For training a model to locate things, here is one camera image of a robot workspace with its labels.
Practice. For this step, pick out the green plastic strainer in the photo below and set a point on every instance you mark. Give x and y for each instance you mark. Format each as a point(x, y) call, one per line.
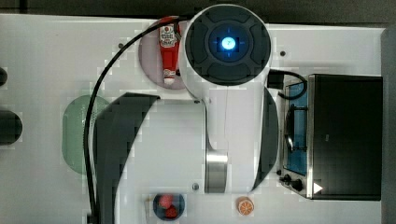
point(73, 129)

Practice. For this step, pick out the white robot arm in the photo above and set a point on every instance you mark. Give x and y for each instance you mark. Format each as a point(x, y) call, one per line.
point(218, 138)

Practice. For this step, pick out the grey round plate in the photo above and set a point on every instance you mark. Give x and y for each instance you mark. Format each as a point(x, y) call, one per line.
point(150, 57)

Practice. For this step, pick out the red ketchup bottle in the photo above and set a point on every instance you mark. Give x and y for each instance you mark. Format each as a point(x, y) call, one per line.
point(169, 40)

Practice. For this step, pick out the blue bowl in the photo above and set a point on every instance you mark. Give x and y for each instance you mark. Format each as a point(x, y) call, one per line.
point(178, 203)

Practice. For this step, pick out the red strawberry toy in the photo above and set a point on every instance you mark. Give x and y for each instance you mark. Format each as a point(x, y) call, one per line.
point(165, 201)
point(171, 212)

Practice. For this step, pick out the orange slice toy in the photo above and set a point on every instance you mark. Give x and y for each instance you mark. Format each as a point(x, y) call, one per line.
point(244, 206)

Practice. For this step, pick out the black toaster oven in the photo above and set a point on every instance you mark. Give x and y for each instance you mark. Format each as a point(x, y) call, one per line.
point(331, 142)

